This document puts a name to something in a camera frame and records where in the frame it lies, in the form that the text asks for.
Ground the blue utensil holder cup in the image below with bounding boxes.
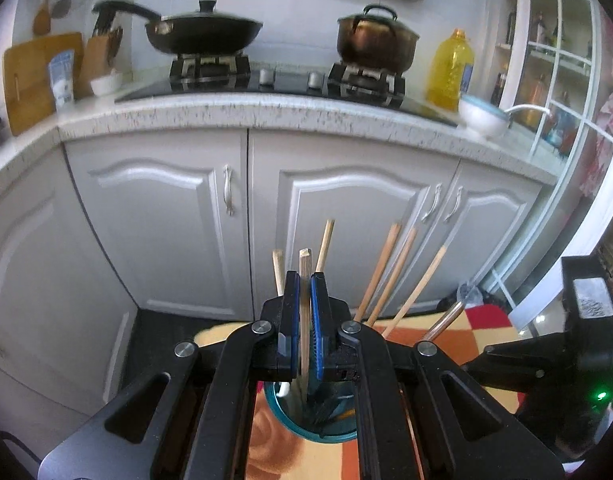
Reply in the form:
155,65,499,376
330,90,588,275
264,382,357,444

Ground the metal spoon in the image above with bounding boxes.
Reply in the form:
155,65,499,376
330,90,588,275
421,301,465,342

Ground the wooden knife block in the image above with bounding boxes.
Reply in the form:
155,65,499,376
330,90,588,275
74,26,123,100

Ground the far left cabinet door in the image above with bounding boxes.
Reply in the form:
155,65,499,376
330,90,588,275
0,148,137,415

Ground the black gas stove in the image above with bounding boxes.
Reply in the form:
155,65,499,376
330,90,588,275
119,54,457,127

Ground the checkered red orange blanket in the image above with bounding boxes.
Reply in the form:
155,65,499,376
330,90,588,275
193,302,528,480

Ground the two-tone wooden chopstick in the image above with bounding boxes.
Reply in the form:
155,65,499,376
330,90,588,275
382,245,447,339

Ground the white bowl with ladle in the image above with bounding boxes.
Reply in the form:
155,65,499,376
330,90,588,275
458,93,551,140

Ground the glass display cabinet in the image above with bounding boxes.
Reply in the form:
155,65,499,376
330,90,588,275
497,0,613,160

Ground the dark cooking pot with lid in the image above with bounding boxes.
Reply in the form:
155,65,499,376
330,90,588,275
337,3,419,75

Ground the curved brown wooden chopstick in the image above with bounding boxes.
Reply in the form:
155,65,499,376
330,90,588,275
354,222,402,322

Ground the white blue packet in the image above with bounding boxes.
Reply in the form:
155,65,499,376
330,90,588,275
48,49,74,110

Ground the short brown wooden chopstick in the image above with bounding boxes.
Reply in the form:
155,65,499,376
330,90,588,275
315,219,335,272

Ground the silver cabinet handle left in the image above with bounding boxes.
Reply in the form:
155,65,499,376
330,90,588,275
223,165,235,217

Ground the wooden cutting board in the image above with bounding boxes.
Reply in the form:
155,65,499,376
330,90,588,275
3,32,84,136

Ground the cabinet door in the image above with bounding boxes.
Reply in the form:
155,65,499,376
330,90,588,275
248,131,458,308
66,129,254,321
0,148,137,415

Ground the yellow oil bottle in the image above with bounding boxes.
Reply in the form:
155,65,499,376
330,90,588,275
425,28,474,112

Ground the right cabinet door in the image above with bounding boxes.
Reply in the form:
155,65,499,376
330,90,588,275
248,131,458,308

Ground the long brown wooden chopstick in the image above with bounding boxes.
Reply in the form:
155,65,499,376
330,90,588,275
366,226,417,326

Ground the pale bamboo chopsticks bundle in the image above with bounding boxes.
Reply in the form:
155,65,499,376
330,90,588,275
299,248,312,389

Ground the small white bowl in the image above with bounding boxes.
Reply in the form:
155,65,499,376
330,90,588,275
90,72,123,96

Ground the black frying pan with lid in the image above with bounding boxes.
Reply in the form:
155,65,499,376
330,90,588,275
92,0,263,56

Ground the light wooden chopstick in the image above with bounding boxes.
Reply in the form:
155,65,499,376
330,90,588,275
272,249,285,296

